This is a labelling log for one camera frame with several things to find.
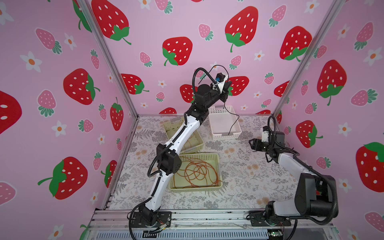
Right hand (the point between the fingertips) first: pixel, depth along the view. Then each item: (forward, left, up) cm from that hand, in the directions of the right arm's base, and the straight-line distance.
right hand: (253, 141), depth 91 cm
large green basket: (-19, +32, -10) cm, 39 cm away
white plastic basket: (+25, +17, -12) cm, 33 cm away
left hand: (+10, +19, +35) cm, 41 cm away
